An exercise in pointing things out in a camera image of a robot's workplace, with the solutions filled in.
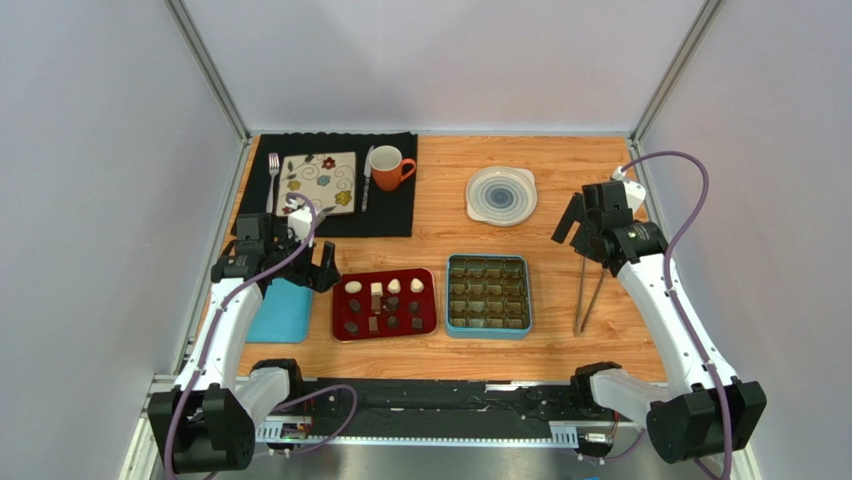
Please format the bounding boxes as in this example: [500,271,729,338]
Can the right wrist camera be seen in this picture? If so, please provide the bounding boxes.
[611,167,647,213]

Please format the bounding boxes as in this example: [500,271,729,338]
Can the silver knife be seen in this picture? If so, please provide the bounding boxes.
[360,145,375,213]

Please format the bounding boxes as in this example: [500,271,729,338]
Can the black placemat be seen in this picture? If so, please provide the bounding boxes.
[238,132,418,238]

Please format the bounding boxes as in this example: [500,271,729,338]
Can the floral square plate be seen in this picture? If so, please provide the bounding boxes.
[274,152,357,216]

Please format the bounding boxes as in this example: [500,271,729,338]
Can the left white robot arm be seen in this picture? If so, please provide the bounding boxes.
[147,206,341,478]

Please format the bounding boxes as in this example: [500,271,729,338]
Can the round blue-white plate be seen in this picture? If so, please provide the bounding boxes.
[465,166,538,227]

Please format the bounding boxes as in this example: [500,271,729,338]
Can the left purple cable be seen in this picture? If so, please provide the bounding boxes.
[162,192,361,480]

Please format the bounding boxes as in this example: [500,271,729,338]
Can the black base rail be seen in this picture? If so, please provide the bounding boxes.
[256,378,628,448]

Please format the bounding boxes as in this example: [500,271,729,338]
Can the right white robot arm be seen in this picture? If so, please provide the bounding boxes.
[552,181,767,464]

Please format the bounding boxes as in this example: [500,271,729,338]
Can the dark textured chocolate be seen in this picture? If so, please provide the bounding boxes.
[383,296,400,313]

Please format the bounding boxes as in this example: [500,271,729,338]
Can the red chocolate tray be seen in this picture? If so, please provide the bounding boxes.
[331,268,438,342]

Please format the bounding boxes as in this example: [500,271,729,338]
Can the metal tongs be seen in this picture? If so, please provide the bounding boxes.
[573,257,608,337]

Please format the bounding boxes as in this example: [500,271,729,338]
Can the white round swirl chocolate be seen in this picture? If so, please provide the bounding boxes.
[344,281,363,294]

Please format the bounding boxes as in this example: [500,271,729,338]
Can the silver fork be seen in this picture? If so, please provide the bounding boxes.
[265,153,281,213]

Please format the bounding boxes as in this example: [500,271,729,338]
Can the white cone chocolate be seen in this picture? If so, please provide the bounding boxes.
[410,278,425,293]
[387,278,402,295]

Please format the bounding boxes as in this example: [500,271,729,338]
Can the orange mug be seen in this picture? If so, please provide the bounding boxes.
[367,145,417,192]

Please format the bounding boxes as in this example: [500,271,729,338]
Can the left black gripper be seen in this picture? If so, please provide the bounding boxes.
[265,226,340,293]

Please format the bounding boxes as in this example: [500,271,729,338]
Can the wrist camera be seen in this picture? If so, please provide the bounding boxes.
[611,167,647,213]
[287,204,326,242]

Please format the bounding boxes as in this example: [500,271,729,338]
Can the blue tin box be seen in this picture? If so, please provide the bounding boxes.
[445,254,533,340]

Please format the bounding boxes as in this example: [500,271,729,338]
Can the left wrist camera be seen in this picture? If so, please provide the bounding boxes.
[287,204,326,242]

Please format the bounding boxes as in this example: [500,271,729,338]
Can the blue tin lid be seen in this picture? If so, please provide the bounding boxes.
[246,278,314,344]

